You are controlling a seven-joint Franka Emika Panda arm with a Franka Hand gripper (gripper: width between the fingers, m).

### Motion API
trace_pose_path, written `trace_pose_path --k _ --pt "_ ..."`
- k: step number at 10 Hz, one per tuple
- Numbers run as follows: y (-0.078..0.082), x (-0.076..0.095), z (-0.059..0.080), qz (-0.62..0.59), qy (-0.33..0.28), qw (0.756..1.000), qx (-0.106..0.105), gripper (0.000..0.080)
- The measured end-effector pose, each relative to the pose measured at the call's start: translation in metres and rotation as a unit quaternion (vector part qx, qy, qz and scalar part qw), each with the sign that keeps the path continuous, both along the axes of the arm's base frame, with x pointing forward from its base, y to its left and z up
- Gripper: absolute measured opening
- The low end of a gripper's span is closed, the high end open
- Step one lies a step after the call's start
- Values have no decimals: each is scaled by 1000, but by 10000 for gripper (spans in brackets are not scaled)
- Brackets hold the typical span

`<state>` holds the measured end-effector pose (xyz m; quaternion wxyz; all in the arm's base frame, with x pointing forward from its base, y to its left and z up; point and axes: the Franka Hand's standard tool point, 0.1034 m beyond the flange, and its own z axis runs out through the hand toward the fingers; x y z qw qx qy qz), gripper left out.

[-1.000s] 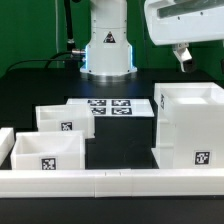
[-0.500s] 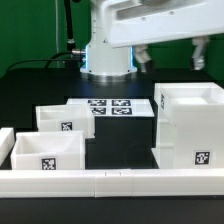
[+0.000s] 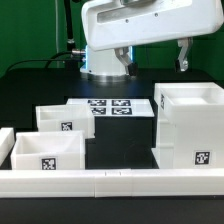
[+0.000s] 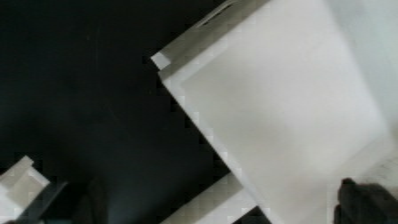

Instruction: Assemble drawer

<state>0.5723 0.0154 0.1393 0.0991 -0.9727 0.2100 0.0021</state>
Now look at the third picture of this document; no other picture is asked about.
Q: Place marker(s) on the black vertical pole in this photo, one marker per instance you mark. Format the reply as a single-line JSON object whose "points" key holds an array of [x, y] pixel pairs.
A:
{"points": [[70, 39]]}

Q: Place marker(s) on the white drawer cabinet frame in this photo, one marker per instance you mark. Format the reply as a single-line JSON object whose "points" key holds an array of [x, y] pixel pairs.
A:
{"points": [[190, 125]]}

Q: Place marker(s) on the white front drawer box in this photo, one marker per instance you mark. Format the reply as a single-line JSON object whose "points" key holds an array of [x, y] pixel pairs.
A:
{"points": [[60, 150]]}

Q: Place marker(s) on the white marker base plate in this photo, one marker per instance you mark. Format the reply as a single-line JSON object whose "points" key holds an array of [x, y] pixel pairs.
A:
{"points": [[117, 107]]}

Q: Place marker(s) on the white drawer box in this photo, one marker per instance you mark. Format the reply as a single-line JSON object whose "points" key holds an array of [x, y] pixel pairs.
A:
{"points": [[60, 150], [67, 117]]}

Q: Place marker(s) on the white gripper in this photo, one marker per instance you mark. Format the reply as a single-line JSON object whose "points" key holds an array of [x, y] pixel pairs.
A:
{"points": [[110, 24]]}

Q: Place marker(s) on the white front barrier wall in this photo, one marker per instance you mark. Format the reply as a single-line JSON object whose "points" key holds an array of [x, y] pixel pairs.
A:
{"points": [[111, 183]]}

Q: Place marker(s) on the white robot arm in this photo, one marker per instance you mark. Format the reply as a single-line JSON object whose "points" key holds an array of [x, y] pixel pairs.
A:
{"points": [[105, 62]]}

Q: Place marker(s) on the white left barrier block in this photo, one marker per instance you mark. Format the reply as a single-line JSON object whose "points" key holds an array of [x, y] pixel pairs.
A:
{"points": [[7, 141]]}

